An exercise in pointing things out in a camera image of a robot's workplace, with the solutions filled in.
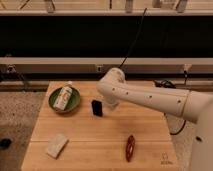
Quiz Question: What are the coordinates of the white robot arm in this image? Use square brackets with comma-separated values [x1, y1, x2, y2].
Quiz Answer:
[97, 68, 213, 171]

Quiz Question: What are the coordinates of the black standing eraser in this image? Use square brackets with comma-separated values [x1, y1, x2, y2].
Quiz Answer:
[92, 100, 103, 117]

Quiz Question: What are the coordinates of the green bowl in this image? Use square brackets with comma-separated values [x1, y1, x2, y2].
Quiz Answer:
[48, 87, 80, 113]

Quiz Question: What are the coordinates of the wooden table board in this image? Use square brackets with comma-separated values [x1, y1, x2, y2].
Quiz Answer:
[21, 81, 179, 171]

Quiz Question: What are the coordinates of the white bottle with label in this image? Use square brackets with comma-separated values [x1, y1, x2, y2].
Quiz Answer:
[53, 81, 72, 110]

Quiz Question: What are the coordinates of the red brown oblong object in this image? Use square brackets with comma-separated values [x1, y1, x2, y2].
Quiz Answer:
[126, 135, 135, 162]

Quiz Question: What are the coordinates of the white sponge block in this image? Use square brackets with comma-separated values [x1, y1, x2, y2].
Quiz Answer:
[46, 134, 68, 158]

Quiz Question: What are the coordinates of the black round object on floor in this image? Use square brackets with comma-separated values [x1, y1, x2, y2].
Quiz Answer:
[0, 138, 12, 149]

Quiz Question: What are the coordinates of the black cable by table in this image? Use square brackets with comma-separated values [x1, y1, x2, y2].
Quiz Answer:
[153, 79, 188, 136]

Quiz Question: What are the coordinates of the black hanging cable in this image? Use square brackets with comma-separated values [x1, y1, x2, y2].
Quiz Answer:
[118, 7, 148, 70]

